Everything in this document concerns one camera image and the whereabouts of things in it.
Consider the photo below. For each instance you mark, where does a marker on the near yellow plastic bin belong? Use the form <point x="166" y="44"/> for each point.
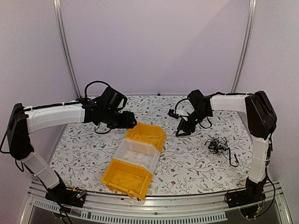
<point x="127" y="178"/>

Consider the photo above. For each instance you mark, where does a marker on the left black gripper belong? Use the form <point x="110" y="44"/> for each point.
<point x="127" y="122"/>

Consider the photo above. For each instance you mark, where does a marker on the yellow plastic bin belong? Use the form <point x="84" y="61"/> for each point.
<point x="127" y="178"/>
<point x="149" y="134"/>

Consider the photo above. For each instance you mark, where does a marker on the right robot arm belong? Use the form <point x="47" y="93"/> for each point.
<point x="261" y="120"/>

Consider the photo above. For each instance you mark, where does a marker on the floral patterned table mat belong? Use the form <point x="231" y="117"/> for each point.
<point x="216" y="157"/>

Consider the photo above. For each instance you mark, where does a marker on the white translucent plastic bin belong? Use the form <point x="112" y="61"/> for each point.
<point x="137" y="153"/>

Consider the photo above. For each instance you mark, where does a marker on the far yellow plastic bin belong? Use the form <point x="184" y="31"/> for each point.
<point x="149" y="134"/>

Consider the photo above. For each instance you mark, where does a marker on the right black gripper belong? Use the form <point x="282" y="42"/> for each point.
<point x="185" y="125"/>

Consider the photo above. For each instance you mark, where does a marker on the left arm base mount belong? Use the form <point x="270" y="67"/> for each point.
<point x="62" y="195"/>

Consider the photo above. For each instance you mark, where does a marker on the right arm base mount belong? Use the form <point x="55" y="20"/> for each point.
<point x="249" y="201"/>

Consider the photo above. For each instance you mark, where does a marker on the left aluminium frame post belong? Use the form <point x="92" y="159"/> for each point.
<point x="65" y="48"/>

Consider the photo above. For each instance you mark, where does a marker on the right aluminium frame post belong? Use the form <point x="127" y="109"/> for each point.
<point x="245" y="45"/>

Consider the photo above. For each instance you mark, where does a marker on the front aluminium rail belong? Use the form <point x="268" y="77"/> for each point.
<point x="102" y="208"/>

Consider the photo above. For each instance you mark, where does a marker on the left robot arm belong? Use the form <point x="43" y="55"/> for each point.
<point x="106" y="108"/>

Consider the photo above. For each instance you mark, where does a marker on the aluminium frame post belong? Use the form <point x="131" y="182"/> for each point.
<point x="65" y="48"/>
<point x="245" y="45"/>

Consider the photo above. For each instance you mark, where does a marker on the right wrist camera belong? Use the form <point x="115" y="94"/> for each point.
<point x="178" y="114"/>

